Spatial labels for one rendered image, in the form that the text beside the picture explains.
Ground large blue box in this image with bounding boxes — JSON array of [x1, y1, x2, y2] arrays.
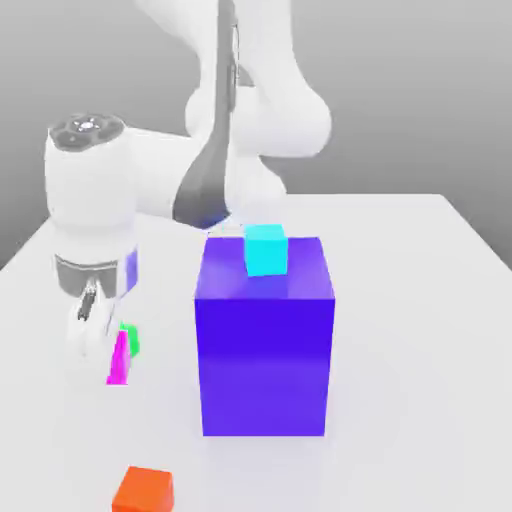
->
[[194, 235, 336, 438]]

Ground small magenta cube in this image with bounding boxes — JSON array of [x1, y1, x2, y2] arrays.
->
[[105, 329, 132, 387]]

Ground small green cube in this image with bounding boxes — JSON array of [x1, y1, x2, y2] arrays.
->
[[118, 322, 141, 358]]

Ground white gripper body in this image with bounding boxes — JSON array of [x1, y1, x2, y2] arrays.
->
[[66, 298, 124, 384]]

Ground small orange cube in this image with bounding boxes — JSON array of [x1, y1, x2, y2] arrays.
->
[[110, 465, 176, 512]]

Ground small cyan cube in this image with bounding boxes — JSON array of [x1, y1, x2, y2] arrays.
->
[[242, 223, 290, 278]]

